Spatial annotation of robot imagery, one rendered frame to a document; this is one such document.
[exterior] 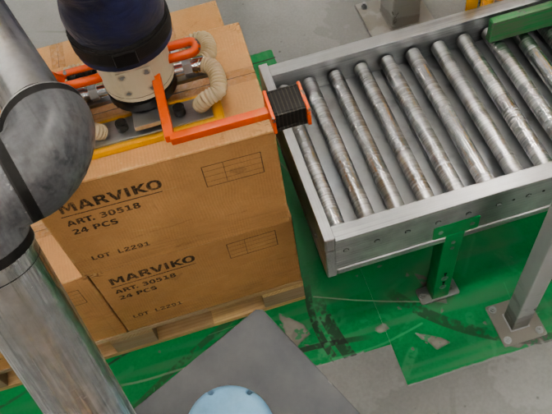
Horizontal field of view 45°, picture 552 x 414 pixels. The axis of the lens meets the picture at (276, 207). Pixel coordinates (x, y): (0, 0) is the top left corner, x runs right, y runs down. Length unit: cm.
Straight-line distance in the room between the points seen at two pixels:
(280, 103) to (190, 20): 115
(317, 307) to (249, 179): 80
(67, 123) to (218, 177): 85
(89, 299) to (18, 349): 114
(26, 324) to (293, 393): 72
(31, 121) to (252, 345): 84
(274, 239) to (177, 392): 66
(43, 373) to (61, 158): 30
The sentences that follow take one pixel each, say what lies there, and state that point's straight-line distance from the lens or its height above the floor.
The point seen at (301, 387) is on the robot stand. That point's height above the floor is 75.
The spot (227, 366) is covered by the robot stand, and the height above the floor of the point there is 75.
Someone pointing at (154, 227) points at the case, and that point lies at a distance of 180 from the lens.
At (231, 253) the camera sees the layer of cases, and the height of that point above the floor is 44.
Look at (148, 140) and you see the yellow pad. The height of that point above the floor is 96.
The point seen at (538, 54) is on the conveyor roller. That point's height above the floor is 55.
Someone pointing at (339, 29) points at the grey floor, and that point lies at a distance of 321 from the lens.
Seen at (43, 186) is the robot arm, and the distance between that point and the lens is 84.
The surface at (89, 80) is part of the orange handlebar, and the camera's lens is 162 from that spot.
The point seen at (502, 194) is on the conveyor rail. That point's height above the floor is 58.
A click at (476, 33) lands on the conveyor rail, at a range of 242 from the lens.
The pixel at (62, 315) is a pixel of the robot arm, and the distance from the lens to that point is 94.
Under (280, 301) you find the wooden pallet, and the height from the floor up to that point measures 4.
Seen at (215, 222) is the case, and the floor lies 64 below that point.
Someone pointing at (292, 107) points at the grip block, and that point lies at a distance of 142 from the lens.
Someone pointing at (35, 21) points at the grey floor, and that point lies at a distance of 368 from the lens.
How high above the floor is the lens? 215
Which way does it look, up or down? 56 degrees down
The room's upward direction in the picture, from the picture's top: 11 degrees counter-clockwise
